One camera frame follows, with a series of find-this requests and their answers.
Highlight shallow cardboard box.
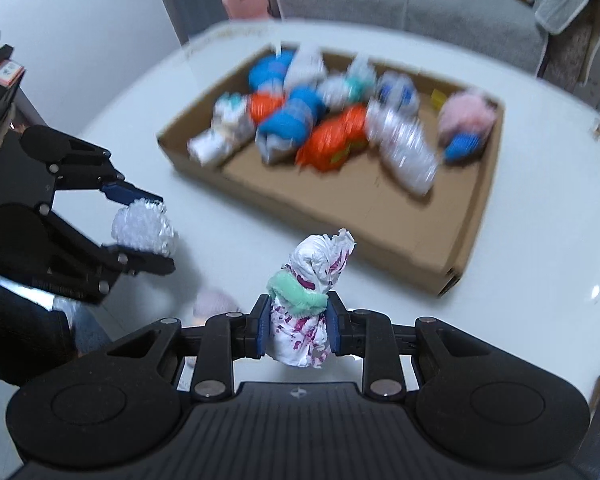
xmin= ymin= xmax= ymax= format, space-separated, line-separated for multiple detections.
xmin=156 ymin=42 xmax=506 ymax=297

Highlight red labelled box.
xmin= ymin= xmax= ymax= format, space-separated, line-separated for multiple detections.
xmin=0 ymin=57 xmax=25 ymax=86

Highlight light grey sock bundle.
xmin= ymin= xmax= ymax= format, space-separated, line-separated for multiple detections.
xmin=284 ymin=47 xmax=327 ymax=92

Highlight large orange plastic bundle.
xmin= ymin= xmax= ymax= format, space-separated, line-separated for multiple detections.
xmin=295 ymin=104 xmax=371 ymax=172

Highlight plain blue sock bundle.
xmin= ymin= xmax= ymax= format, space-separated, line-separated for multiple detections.
xmin=248 ymin=54 xmax=291 ymax=95

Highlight grey sofa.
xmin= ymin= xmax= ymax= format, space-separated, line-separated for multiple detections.
xmin=276 ymin=0 xmax=600 ymax=92

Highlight blue sock bundle orange band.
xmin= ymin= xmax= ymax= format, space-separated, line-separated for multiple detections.
xmin=256 ymin=86 xmax=329 ymax=165

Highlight pink fluffy toy blue knit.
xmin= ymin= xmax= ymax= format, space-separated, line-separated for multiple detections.
xmin=438 ymin=91 xmax=499 ymax=164

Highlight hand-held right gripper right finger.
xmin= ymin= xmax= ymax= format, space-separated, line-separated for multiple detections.
xmin=326 ymin=294 xmax=488 ymax=401

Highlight bubble wrap bundle purple core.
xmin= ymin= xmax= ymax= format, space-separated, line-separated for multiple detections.
xmin=111 ymin=199 xmax=179 ymax=262

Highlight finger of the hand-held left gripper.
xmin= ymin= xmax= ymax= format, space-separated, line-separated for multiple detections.
xmin=46 ymin=138 xmax=164 ymax=207
xmin=40 ymin=205 xmax=175 ymax=293

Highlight pink plastic stool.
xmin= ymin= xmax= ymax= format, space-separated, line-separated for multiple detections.
xmin=221 ymin=0 xmax=271 ymax=22

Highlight clear bubble wrap bundle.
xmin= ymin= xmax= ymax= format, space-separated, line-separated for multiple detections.
xmin=366 ymin=101 xmax=439 ymax=197

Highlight white magenta-spotted bundle green band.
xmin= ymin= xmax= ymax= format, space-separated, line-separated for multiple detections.
xmin=266 ymin=229 xmax=357 ymax=370

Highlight small orange plastic bundle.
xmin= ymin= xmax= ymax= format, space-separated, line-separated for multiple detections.
xmin=249 ymin=91 xmax=287 ymax=125

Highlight grey sock bundle blue marks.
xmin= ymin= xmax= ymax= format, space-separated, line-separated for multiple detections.
xmin=376 ymin=71 xmax=421 ymax=114

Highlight teal and white sock bundle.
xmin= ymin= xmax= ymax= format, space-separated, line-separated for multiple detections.
xmin=213 ymin=92 xmax=255 ymax=133

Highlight bubble wrap bundle teal yarn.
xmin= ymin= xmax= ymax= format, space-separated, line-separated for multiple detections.
xmin=317 ymin=56 xmax=377 ymax=107

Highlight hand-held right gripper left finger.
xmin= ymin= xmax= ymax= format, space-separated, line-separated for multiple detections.
xmin=108 ymin=295 xmax=271 ymax=402

